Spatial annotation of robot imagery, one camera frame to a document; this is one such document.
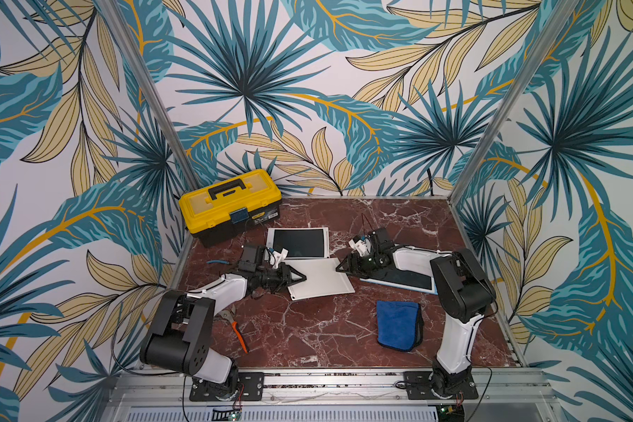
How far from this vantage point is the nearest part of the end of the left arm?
0.73m

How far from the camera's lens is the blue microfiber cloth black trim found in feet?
2.68

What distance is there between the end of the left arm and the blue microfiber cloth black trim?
0.95 feet

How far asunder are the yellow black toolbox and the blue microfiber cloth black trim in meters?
0.56

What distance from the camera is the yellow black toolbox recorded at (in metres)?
0.93

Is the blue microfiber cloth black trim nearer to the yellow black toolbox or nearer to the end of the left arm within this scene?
the end of the left arm

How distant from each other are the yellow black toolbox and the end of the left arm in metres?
0.24
